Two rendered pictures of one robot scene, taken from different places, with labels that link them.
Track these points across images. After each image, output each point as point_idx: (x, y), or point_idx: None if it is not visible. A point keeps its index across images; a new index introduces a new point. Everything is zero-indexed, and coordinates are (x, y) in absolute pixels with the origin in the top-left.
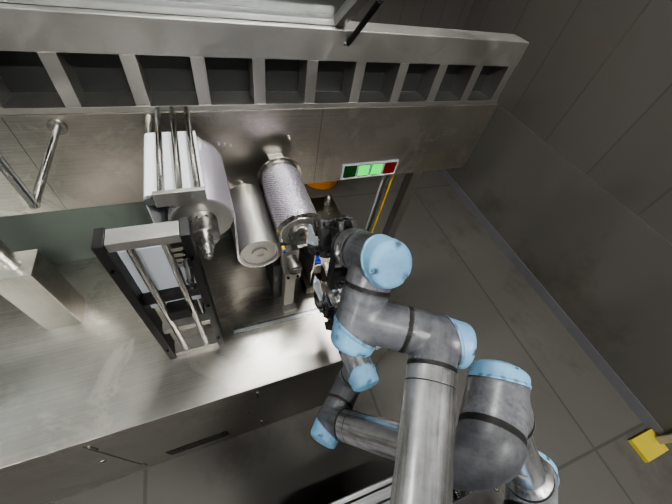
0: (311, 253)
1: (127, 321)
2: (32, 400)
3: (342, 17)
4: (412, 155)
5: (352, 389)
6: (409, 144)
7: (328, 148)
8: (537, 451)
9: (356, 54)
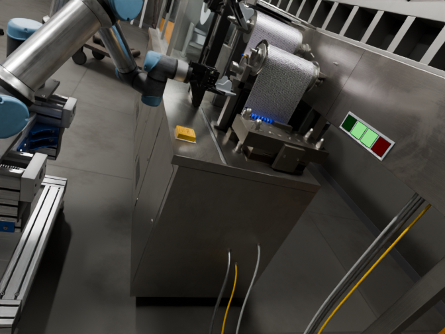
0: None
1: (210, 92)
2: None
3: None
4: (413, 150)
5: (146, 77)
6: (416, 129)
7: (350, 87)
8: (42, 32)
9: (410, 8)
